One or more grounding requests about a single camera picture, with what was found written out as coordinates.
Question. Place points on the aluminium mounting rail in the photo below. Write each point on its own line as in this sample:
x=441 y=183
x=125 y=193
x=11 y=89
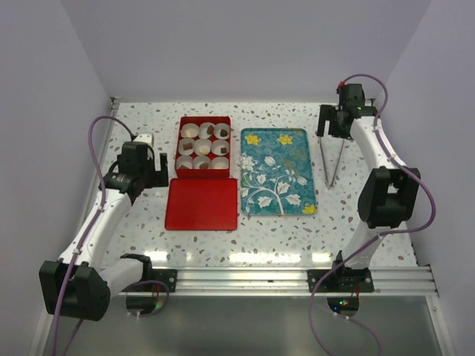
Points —
x=291 y=281

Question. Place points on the red box lid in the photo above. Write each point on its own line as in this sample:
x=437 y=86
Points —
x=202 y=205

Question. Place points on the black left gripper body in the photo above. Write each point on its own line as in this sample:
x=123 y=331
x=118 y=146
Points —
x=152 y=178

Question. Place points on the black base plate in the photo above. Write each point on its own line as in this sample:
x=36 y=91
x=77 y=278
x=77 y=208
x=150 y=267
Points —
x=160 y=279
x=344 y=280

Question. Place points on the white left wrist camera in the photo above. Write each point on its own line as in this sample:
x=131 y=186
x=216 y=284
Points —
x=147 y=138

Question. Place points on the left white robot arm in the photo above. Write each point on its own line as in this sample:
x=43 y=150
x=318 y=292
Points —
x=75 y=285

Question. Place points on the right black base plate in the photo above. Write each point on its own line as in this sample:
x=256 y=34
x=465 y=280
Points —
x=344 y=280

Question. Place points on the teal floral tray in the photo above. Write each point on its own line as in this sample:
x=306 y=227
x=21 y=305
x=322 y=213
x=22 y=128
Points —
x=276 y=173

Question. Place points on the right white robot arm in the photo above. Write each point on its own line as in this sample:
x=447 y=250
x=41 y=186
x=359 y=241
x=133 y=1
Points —
x=389 y=193

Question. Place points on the metal tweezers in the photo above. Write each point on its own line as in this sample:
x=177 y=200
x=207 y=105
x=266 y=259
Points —
x=329 y=179

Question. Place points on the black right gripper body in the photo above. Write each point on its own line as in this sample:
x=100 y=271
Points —
x=331 y=113

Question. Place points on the white paper cup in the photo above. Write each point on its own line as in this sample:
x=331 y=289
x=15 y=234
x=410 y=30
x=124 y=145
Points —
x=192 y=126
x=202 y=143
x=202 y=132
x=199 y=160
x=217 y=145
x=220 y=163
x=180 y=146
x=184 y=162
x=218 y=127

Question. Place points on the red chocolate box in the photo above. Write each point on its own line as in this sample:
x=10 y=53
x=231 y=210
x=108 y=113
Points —
x=208 y=173

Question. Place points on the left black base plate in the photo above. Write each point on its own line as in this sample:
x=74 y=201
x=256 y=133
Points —
x=160 y=279

